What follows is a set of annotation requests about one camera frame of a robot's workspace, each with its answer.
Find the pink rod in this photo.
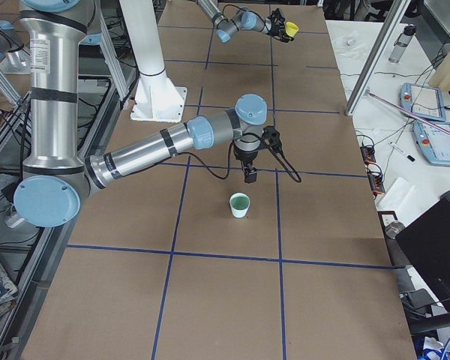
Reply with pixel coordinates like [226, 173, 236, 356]
[365, 90, 450, 137]

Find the clear water bottle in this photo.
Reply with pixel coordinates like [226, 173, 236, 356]
[388, 24, 417, 64]

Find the lower teach pendant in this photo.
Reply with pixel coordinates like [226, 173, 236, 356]
[412, 121, 450, 167]

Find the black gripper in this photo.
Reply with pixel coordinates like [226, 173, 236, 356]
[268, 10, 294, 42]
[233, 144, 259, 183]

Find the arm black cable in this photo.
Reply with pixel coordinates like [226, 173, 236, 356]
[179, 133, 302, 185]

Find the black marker pen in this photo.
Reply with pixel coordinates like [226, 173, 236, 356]
[388, 142, 416, 162]

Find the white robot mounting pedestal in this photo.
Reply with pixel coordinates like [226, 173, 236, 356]
[120, 0, 188, 123]

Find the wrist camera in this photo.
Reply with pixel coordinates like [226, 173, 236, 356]
[262, 125, 282, 153]

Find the light green plastic cup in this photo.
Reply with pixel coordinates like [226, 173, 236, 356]
[229, 193, 251, 218]

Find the upper teach pendant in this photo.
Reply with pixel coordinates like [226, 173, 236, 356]
[399, 82, 446, 122]

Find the yellow plastic cup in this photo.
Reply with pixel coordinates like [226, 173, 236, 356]
[285, 21, 299, 38]

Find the white folded paper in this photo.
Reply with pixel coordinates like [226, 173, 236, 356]
[376, 177, 416, 211]

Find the orange black power strip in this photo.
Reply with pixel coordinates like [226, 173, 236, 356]
[360, 145, 386, 197]

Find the teach pendant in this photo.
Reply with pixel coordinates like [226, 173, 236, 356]
[412, 121, 450, 167]
[399, 82, 446, 122]

